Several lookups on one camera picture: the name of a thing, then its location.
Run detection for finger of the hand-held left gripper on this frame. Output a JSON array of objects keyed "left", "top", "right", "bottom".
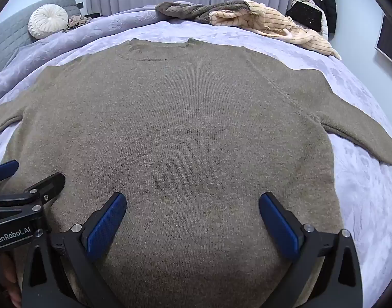
[
  {"left": 24, "top": 172, "right": 66, "bottom": 203},
  {"left": 0, "top": 160, "right": 20, "bottom": 184}
]

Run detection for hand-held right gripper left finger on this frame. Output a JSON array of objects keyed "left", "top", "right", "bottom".
[{"left": 21, "top": 192, "right": 127, "bottom": 308}]

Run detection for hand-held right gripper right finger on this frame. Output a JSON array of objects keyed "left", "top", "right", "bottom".
[{"left": 258, "top": 192, "right": 363, "bottom": 308}]

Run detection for olive knit sweater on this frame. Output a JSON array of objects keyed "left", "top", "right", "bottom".
[{"left": 0, "top": 38, "right": 392, "bottom": 308}]

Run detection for person's left hand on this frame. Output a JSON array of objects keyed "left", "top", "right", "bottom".
[{"left": 0, "top": 253, "right": 22, "bottom": 308}]

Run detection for lavender embossed blanket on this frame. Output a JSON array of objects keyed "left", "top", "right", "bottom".
[{"left": 0, "top": 5, "right": 392, "bottom": 308}]

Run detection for grey quilted headboard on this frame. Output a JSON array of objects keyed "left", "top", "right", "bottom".
[{"left": 0, "top": 0, "right": 84, "bottom": 78}]

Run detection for white round pleated pillow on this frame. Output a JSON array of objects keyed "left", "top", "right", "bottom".
[{"left": 28, "top": 4, "right": 69, "bottom": 40}]

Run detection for beige crumpled cloth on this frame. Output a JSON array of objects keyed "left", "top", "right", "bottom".
[{"left": 62, "top": 14, "right": 92, "bottom": 33}]

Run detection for cream striped garment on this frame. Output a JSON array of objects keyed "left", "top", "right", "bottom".
[{"left": 210, "top": 1, "right": 341, "bottom": 60}]

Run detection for white jacket with black panel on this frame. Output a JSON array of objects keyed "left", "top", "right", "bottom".
[{"left": 286, "top": 0, "right": 329, "bottom": 36}]

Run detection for brown fleece garment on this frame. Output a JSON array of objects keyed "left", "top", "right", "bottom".
[{"left": 155, "top": 0, "right": 251, "bottom": 24}]

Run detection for black hanging jacket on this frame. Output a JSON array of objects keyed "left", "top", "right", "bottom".
[{"left": 304, "top": 0, "right": 337, "bottom": 34}]

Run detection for wall-mounted flat screen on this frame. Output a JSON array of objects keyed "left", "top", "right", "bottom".
[{"left": 375, "top": 14, "right": 392, "bottom": 71}]

